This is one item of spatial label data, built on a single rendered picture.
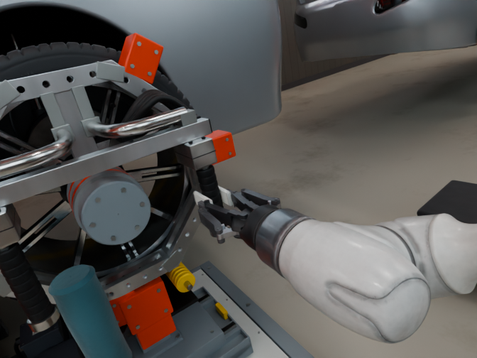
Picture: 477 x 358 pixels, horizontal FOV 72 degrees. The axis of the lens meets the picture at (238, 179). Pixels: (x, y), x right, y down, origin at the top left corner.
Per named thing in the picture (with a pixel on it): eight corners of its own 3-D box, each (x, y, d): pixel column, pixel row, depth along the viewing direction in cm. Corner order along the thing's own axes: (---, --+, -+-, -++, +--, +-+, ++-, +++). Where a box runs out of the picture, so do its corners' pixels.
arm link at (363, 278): (267, 293, 43) (334, 279, 50) (370, 379, 30) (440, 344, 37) (281, 213, 41) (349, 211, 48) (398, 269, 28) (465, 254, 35)
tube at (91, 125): (162, 116, 78) (149, 69, 74) (198, 123, 62) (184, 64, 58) (86, 138, 70) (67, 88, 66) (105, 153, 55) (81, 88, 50)
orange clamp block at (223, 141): (196, 162, 94) (223, 151, 98) (209, 167, 87) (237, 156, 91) (190, 138, 91) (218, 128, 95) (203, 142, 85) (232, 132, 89)
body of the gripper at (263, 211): (258, 268, 49) (226, 244, 56) (300, 243, 53) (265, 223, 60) (249, 225, 46) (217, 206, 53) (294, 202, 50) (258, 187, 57)
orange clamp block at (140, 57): (143, 84, 81) (153, 50, 80) (153, 84, 74) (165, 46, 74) (114, 73, 77) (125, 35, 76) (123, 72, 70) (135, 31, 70)
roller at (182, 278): (165, 248, 117) (160, 235, 115) (201, 290, 93) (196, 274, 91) (149, 256, 115) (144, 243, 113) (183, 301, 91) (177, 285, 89)
